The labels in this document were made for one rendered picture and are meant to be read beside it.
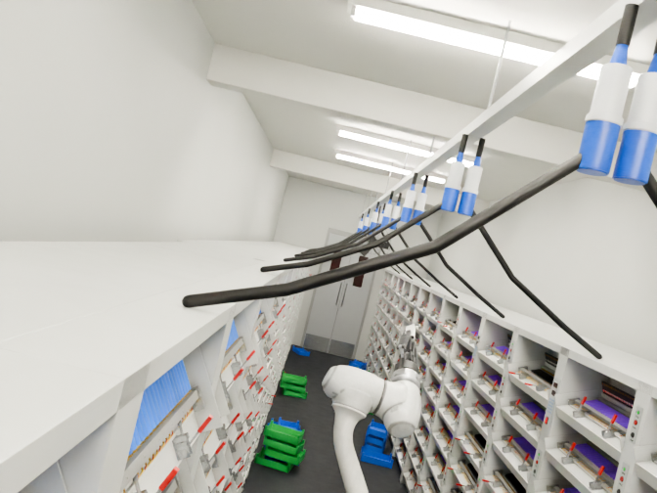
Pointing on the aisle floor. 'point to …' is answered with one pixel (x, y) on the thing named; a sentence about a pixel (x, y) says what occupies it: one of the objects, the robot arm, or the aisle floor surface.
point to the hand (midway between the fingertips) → (410, 333)
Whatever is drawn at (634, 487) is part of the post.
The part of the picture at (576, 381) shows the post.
